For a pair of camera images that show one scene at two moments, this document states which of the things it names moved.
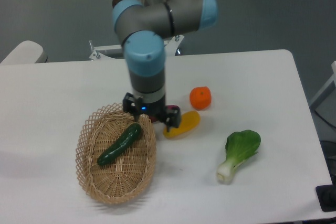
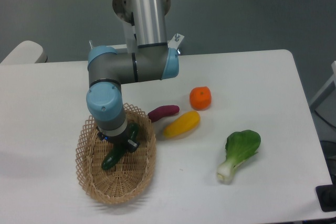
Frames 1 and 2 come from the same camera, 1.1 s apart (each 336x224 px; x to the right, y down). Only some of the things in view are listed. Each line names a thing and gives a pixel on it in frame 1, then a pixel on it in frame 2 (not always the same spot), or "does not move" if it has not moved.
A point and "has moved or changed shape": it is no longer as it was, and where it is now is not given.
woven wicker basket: x=126 y=175 does not move
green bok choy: x=240 y=146 does not move
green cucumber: x=133 y=134 has moved or changed shape
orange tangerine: x=200 y=97 does not move
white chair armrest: x=27 y=52 does not move
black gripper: x=170 y=114 → x=121 y=138
